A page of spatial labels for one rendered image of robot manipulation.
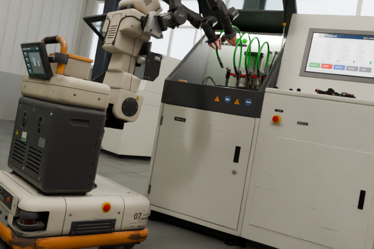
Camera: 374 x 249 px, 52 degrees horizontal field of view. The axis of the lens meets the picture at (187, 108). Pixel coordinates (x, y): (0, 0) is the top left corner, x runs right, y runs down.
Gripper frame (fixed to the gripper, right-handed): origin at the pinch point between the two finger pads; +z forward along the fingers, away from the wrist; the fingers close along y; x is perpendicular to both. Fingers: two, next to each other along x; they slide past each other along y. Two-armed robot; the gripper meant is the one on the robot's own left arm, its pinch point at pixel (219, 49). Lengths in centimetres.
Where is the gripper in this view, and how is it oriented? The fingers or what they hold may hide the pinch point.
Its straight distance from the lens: 263.4
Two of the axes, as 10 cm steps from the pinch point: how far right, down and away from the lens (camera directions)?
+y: -6.5, 1.3, 7.5
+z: 5.2, 8.0, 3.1
